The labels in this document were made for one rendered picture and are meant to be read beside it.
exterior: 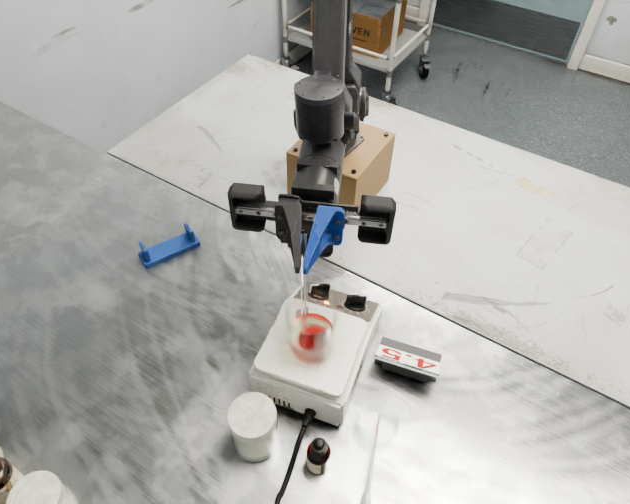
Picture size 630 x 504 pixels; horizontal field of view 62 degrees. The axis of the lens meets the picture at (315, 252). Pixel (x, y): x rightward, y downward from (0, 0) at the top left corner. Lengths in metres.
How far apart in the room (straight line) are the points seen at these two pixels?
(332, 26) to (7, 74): 1.45
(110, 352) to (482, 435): 0.53
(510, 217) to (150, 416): 0.70
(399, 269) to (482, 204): 0.24
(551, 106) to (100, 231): 2.60
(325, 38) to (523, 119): 2.38
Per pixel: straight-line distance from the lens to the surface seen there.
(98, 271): 0.94
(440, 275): 0.90
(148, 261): 0.92
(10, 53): 1.99
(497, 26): 3.62
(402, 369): 0.77
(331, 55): 0.69
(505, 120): 2.97
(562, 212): 1.08
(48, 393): 0.84
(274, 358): 0.68
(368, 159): 0.92
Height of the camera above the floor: 1.58
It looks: 49 degrees down
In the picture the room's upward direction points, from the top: 1 degrees clockwise
